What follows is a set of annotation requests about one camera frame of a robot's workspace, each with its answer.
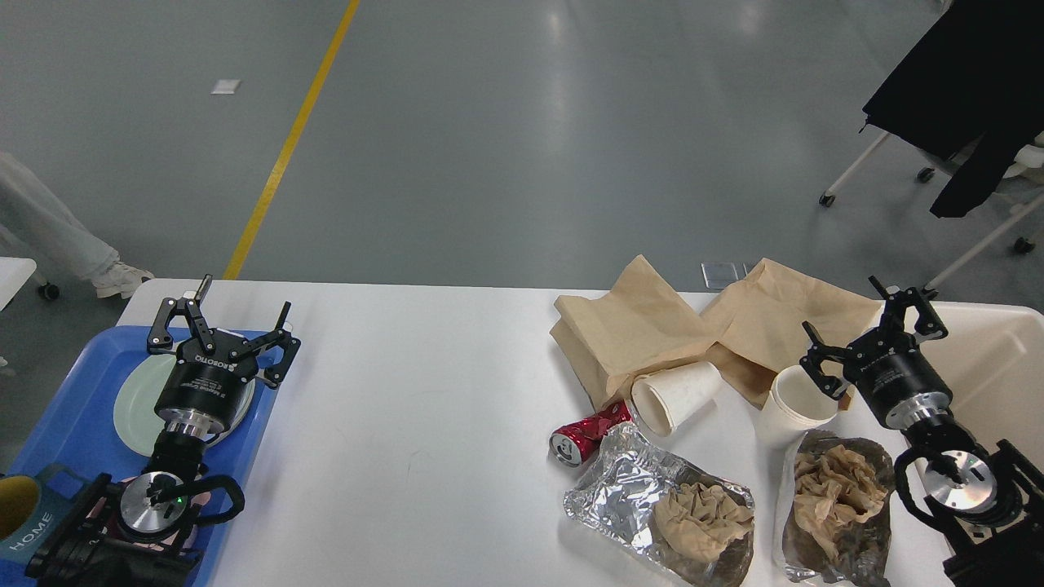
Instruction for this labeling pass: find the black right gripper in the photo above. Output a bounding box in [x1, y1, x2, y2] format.
[799, 276, 953, 429]

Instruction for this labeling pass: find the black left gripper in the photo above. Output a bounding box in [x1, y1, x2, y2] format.
[147, 274, 302, 437]

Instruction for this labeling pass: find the brown paper bag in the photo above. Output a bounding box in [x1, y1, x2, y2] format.
[551, 255, 718, 410]
[699, 258, 882, 409]

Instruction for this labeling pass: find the green plate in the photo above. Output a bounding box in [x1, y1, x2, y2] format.
[113, 352, 257, 457]

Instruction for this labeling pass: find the pink mug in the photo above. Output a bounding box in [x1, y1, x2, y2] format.
[96, 471, 212, 554]

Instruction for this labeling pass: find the dark teal mug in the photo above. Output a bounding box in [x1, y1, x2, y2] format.
[1, 463, 90, 566]

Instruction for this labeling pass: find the foil wrapper with napkin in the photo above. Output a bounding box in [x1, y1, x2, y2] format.
[563, 422, 754, 586]

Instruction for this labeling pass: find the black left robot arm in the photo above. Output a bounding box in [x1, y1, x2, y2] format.
[2, 276, 301, 586]

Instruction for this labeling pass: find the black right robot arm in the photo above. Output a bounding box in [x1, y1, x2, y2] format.
[799, 277, 1043, 586]

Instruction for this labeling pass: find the foil bag under right arm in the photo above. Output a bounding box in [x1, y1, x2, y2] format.
[772, 430, 895, 586]

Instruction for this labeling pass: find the pink plate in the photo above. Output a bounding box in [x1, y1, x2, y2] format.
[205, 404, 250, 447]

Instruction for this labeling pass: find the white paper cup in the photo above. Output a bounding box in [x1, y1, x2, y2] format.
[631, 361, 728, 437]
[754, 365, 838, 449]

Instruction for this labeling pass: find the beige plastic bin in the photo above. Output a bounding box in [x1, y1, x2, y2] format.
[863, 300, 1044, 584]

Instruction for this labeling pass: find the blue plastic tray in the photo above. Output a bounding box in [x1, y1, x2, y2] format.
[0, 327, 287, 587]

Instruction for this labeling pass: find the person in light trousers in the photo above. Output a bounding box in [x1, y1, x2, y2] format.
[1, 152, 155, 298]

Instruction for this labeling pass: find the black jacket on chair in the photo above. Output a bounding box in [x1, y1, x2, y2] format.
[864, 1, 1043, 218]

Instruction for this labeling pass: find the crushed red soda can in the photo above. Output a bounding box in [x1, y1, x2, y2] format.
[548, 400, 634, 467]

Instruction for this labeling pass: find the white rolling chair frame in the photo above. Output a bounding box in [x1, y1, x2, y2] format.
[812, 130, 1042, 309]

